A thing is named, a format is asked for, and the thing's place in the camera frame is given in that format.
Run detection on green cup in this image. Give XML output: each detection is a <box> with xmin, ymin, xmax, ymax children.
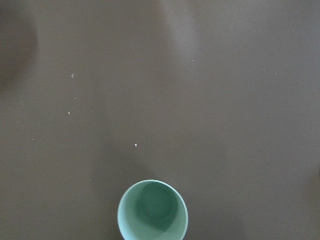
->
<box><xmin>117</xmin><ymin>179</ymin><xmax>189</xmax><ymax>240</ymax></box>

